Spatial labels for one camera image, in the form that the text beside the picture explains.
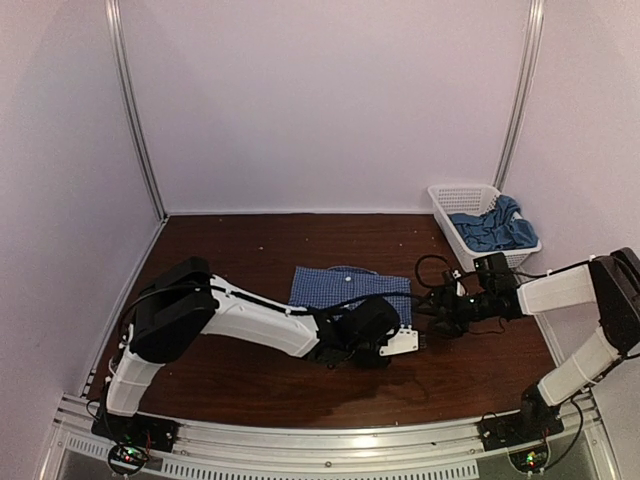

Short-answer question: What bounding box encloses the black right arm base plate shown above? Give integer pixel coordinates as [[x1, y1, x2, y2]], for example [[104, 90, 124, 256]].
[[476, 411, 564, 451]]

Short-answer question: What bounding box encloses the black left camera cable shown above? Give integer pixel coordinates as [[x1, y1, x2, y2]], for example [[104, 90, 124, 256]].
[[299, 292, 426, 321]]

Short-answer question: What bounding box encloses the left aluminium frame post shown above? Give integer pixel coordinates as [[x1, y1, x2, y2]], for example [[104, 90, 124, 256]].
[[105, 0, 167, 222]]

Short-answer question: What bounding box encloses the aluminium front rail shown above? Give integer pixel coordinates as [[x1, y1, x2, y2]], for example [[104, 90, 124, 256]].
[[36, 394, 620, 479]]

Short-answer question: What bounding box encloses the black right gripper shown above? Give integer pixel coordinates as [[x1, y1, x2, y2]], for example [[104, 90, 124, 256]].
[[412, 285, 495, 338]]

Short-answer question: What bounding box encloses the blue grey cloth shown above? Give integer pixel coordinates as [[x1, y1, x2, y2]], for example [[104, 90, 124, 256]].
[[449, 195, 539, 252]]

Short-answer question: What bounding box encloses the aluminium frame post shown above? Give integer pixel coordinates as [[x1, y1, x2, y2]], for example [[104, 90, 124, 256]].
[[105, 0, 167, 222], [493, 0, 546, 190]]

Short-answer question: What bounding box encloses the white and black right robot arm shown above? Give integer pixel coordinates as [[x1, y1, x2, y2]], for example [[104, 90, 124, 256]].
[[422, 247, 639, 442]]

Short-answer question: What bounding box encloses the blue checked shirt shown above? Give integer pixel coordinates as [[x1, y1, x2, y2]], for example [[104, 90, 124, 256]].
[[288, 266, 412, 327]]

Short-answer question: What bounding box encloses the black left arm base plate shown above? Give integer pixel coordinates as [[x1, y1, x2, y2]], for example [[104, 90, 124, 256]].
[[91, 413, 179, 453]]

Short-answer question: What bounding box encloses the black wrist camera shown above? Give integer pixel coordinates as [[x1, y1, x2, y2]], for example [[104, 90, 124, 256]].
[[338, 297, 400, 346], [473, 251, 511, 289]]

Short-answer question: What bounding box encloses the black right camera cable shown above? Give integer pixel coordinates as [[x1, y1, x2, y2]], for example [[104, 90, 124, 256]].
[[414, 255, 454, 291]]

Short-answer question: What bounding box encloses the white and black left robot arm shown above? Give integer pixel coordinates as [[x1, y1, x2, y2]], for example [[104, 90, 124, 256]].
[[101, 257, 400, 444]]

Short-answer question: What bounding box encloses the right aluminium frame post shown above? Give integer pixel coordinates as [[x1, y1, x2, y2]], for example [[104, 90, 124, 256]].
[[493, 0, 546, 190]]

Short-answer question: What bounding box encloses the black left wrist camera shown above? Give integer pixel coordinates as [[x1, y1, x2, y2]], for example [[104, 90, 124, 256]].
[[338, 297, 400, 346]]

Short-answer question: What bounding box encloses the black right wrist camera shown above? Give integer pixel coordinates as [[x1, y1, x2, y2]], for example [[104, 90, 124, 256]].
[[473, 251, 511, 289]]

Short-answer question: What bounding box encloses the black camera cable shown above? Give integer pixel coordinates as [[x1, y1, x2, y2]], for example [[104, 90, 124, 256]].
[[414, 255, 454, 291], [299, 292, 426, 321]]

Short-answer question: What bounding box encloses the white plastic laundry basket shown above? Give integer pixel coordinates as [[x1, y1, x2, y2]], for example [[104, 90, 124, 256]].
[[427, 184, 542, 271]]

